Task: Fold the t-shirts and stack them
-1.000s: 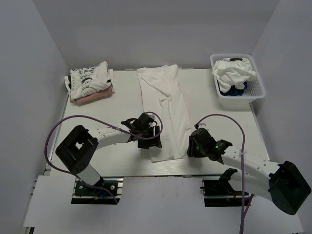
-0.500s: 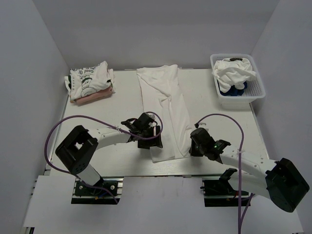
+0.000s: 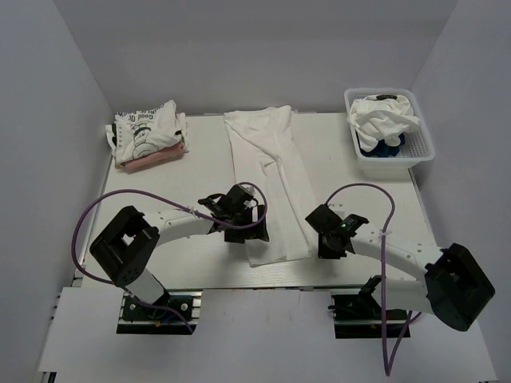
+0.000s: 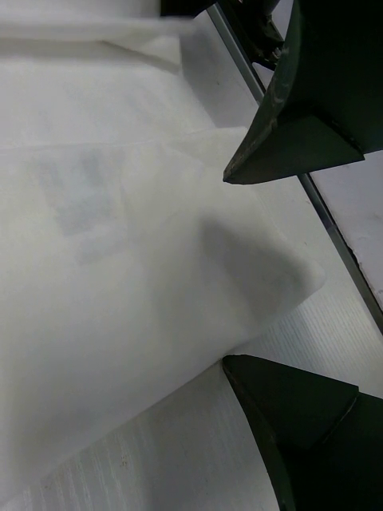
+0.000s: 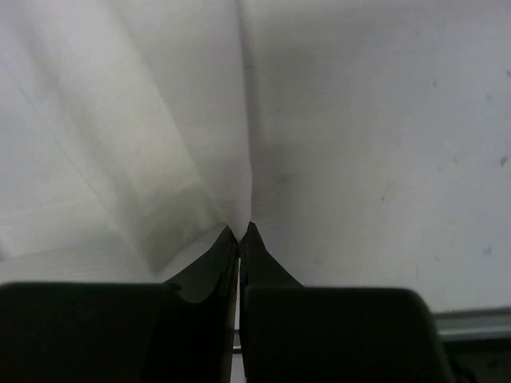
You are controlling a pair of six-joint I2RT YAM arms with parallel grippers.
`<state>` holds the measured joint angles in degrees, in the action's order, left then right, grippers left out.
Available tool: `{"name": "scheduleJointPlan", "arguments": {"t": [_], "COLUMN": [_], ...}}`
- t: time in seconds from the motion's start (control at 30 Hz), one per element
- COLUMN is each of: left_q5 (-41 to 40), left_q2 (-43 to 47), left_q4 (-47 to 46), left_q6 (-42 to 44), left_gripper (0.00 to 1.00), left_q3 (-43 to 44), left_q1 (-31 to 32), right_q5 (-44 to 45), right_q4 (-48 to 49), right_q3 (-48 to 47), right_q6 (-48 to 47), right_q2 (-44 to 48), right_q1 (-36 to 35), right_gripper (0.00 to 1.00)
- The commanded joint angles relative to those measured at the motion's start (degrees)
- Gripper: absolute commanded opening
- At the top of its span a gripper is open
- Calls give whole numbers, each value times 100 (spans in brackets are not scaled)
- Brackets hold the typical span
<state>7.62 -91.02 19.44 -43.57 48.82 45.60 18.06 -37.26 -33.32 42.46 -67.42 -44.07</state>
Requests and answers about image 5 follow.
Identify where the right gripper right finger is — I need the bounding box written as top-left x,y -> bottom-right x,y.
238,222 -> 303,288

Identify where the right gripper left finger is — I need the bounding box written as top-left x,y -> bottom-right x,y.
161,227 -> 239,382

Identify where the white logo t-shirt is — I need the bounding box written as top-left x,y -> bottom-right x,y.
1,1 -> 252,271

